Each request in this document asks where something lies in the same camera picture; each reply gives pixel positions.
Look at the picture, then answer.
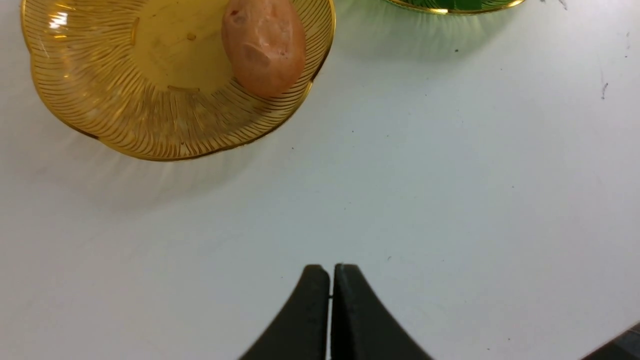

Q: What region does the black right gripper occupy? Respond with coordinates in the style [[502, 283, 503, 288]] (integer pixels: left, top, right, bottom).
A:
[[583, 322, 640, 360]]

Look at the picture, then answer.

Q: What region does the green ribbed glass plate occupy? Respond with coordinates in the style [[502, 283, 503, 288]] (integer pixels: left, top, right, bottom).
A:
[[389, 0, 524, 15]]

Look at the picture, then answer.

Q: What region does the reddish brown toy potato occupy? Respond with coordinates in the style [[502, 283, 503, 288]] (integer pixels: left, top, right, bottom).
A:
[[221, 0, 306, 98]]

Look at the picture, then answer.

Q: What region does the amber ribbed glass plate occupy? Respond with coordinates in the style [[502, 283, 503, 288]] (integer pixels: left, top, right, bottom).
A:
[[20, 0, 336, 162]]

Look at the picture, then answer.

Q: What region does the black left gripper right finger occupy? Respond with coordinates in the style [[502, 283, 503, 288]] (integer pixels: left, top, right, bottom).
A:
[[330, 263, 432, 360]]

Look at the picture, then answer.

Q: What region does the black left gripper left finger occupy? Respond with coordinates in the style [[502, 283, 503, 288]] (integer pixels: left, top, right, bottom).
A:
[[241, 264, 330, 360]]

